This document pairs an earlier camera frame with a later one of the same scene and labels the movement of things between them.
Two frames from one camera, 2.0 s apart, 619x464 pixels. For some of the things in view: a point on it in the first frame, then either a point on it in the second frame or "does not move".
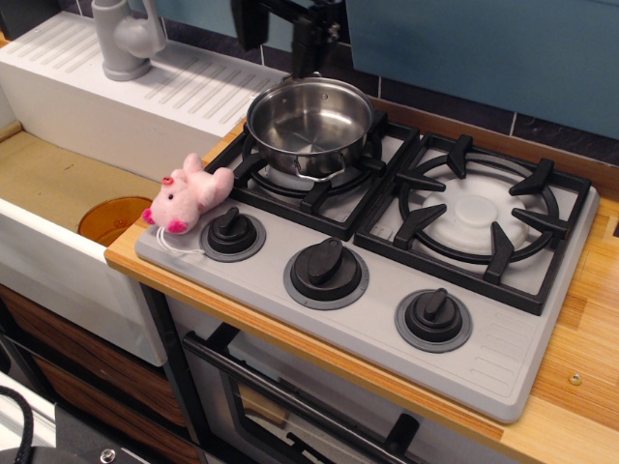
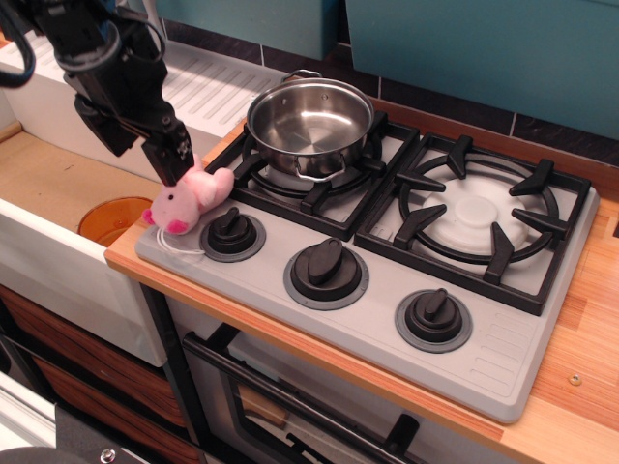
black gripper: x=318 y=27 to x=133 y=91
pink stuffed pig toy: x=183 y=195 does not move
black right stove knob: x=433 y=320 does not move
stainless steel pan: x=317 y=124 does not move
